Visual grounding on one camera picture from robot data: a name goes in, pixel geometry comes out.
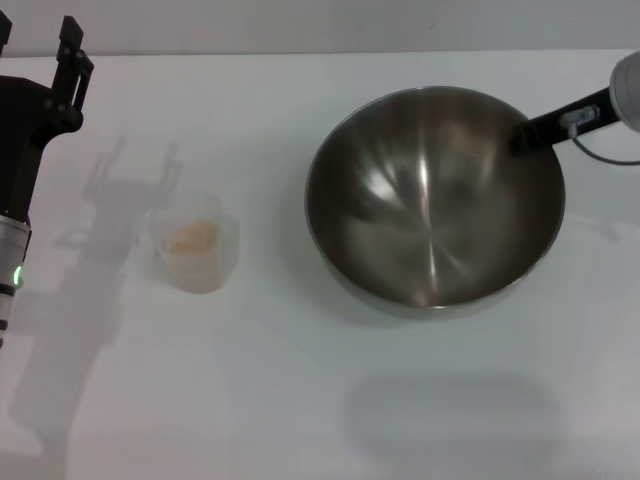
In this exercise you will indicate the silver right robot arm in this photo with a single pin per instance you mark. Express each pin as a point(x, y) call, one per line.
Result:
point(628, 90)

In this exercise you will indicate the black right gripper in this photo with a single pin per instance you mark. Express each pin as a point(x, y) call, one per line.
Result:
point(550, 125)

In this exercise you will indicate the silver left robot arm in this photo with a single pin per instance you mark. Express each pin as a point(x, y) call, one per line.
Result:
point(12, 260)

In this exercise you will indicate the stainless steel bowl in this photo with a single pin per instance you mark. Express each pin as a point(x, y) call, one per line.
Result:
point(430, 210)

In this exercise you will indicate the white rice grains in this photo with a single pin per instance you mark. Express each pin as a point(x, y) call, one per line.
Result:
point(191, 238)

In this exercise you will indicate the clear plastic cup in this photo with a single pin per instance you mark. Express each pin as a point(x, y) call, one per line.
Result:
point(200, 270)

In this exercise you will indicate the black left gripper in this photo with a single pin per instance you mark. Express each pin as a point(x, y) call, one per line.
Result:
point(20, 145)

